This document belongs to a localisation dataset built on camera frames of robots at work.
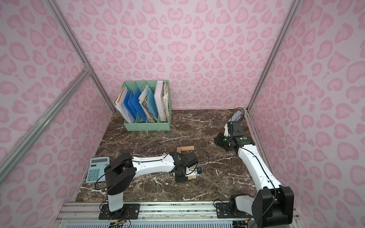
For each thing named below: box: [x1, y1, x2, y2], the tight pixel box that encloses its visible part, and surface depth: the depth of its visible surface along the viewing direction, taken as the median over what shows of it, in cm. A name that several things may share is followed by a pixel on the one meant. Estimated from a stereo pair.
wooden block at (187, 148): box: [181, 145, 195, 152], surface depth 97 cm
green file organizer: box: [122, 79, 172, 132], surface depth 102 cm
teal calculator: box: [86, 156, 110, 184], surface depth 88 cm
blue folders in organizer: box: [123, 87, 147, 122], surface depth 100 cm
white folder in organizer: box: [153, 80, 166, 123], surface depth 100 cm
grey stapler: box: [228, 110, 242, 122], surface depth 112 cm
